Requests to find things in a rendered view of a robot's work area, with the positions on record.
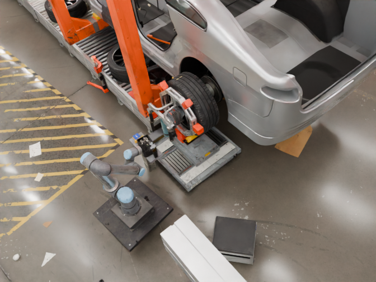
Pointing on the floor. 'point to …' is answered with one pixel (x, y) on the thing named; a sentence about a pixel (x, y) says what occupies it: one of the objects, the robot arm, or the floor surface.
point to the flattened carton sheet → (295, 142)
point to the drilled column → (149, 164)
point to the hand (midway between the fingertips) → (154, 146)
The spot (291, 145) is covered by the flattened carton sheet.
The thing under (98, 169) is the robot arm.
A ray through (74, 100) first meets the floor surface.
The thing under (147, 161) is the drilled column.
